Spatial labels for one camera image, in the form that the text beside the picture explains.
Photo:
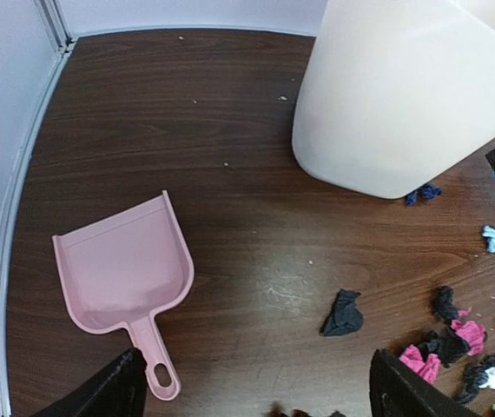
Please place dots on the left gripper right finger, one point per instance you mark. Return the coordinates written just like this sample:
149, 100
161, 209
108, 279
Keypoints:
395, 390

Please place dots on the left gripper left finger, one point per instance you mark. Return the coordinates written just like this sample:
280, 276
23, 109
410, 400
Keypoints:
119, 389

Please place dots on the pink plastic dustpan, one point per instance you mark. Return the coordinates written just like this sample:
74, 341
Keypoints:
123, 271

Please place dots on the pink paper scrap left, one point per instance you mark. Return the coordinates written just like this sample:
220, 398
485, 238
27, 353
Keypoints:
427, 369

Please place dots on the pink paper scrap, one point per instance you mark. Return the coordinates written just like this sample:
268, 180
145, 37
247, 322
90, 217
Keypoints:
427, 369
470, 331

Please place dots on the black paper scrap front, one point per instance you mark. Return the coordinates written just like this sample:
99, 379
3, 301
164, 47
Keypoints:
473, 376

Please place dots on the black paper scrap left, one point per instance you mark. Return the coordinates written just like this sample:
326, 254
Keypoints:
344, 317

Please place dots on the pink paper scrap right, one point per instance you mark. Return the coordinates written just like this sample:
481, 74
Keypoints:
470, 331

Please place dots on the white paper scrap front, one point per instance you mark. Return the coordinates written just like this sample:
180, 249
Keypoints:
490, 381

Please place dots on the black paper scrap front-left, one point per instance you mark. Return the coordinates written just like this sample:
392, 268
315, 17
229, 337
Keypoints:
278, 410

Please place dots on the light blue paper scrap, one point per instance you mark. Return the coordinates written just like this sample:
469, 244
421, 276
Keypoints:
489, 235

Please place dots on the dark blue paper scrap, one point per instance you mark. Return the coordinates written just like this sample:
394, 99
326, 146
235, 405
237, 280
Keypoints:
427, 192

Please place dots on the cream plastic waste bin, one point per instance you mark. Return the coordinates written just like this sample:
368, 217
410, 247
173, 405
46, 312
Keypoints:
395, 93

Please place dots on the left frame post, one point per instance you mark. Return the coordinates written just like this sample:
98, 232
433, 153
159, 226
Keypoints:
58, 32

